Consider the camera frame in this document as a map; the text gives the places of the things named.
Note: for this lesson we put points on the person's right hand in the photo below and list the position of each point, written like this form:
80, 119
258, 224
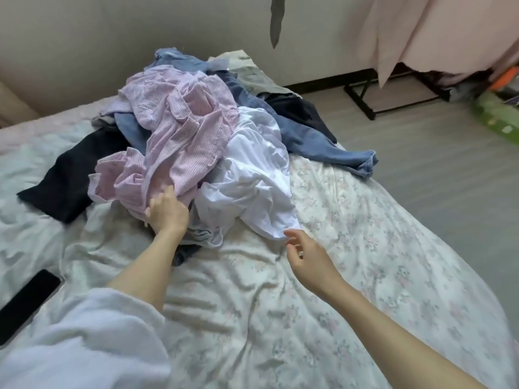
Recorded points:
314, 265

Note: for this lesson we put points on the person's left hand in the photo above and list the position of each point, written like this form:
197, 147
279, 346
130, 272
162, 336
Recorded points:
170, 214

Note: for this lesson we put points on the person's left fingers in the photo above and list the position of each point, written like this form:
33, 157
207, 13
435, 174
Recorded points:
162, 200

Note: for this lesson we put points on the person's right thumb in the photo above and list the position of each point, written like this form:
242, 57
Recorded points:
292, 251

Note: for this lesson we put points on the pink striped shirt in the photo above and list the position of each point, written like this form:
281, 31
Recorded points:
182, 125

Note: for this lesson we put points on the person's left forearm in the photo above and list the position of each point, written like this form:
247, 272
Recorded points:
148, 271

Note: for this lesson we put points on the person's right forearm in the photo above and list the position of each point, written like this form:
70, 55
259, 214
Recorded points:
397, 340

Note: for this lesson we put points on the pale blue garment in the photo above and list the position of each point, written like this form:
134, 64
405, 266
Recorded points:
204, 234

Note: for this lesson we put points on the floral white bed cover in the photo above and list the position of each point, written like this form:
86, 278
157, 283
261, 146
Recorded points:
284, 311

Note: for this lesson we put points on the white shirt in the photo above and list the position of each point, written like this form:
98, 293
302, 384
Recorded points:
255, 174

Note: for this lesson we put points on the dark navy garment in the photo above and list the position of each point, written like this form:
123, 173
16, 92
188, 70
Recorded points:
298, 111
69, 174

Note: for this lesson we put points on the blue denim jeans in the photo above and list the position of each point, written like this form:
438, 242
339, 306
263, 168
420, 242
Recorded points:
308, 137

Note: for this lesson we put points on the pale pink blanket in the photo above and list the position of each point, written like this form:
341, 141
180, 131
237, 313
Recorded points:
44, 125

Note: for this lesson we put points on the light blue denim garment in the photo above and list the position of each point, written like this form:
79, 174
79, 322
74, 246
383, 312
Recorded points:
178, 60

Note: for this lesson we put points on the grey beige garment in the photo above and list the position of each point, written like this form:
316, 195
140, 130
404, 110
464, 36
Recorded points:
253, 74

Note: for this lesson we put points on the white fleece sleeve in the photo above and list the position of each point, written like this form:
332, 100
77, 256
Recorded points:
81, 344

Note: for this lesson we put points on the black smartphone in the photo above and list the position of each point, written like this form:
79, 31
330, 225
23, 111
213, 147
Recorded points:
26, 303

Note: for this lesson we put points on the green patterned package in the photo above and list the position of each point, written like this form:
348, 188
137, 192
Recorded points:
496, 113

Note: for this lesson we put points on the pink hanging cloth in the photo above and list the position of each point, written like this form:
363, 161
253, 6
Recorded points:
442, 32

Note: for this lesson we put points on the orange object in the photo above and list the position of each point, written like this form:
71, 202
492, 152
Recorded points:
505, 78

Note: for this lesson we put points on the black metal rack frame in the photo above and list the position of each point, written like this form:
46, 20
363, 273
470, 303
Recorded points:
389, 97

